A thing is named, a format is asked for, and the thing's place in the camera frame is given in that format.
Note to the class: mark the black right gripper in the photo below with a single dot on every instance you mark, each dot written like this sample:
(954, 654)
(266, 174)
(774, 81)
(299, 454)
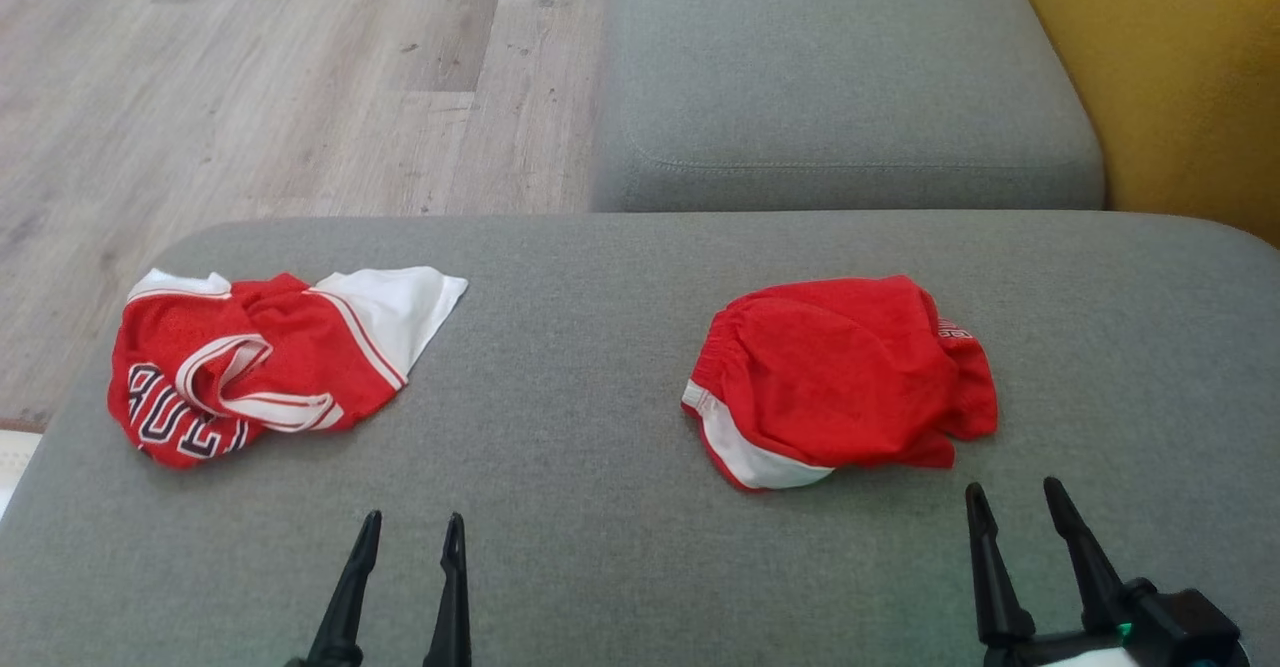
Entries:
(1185, 632)

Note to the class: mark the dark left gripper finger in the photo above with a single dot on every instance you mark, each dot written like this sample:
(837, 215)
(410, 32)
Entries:
(452, 607)
(345, 607)

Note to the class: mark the red white Bulls jersey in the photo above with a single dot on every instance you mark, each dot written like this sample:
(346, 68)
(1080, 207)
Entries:
(300, 347)

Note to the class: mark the large grey chaise cushion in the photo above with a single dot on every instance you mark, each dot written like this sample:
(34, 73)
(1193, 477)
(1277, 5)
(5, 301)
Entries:
(600, 447)

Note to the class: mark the red shorts with white trim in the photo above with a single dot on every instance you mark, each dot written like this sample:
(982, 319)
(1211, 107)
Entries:
(840, 377)

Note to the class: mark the white floor mat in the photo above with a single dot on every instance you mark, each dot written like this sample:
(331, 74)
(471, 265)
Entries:
(15, 472)

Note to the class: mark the wide yellow sofa back cushion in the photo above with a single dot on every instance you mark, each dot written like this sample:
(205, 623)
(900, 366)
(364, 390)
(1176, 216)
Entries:
(1190, 77)

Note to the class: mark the long grey sofa seat cushion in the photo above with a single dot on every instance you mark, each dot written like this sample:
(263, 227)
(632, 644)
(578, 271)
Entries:
(840, 67)

